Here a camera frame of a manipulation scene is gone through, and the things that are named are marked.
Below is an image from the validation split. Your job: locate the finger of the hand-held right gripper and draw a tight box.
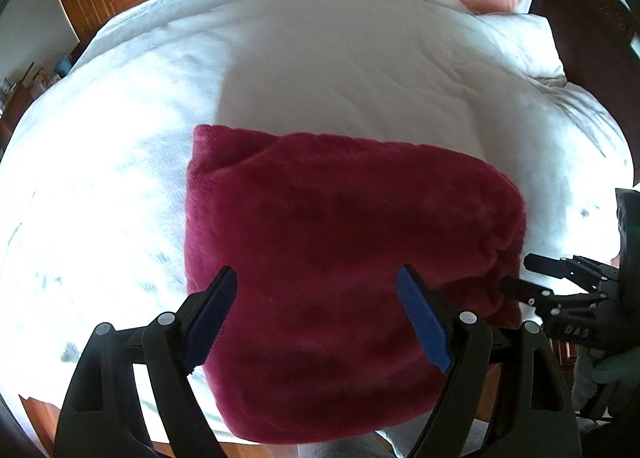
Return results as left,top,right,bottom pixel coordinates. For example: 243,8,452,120
524,253,621,285
500,277,603,319

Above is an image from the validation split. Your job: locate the white pillow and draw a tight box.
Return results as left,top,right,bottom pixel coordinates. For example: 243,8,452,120
477,12,568,89

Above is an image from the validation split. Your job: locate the white fleece blanket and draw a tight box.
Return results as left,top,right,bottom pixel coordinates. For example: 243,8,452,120
0,0,633,458

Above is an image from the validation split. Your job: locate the person's right hand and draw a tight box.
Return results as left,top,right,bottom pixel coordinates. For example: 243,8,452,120
574,345,640,421

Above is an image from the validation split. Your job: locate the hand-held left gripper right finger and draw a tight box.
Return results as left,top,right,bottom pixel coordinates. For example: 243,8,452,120
396,264,583,458

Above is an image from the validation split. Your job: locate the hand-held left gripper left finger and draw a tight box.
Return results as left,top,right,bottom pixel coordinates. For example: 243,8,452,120
54,265,238,458

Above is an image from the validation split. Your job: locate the wooden sideboard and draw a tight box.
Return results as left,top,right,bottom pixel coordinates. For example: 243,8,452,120
0,62,51,139

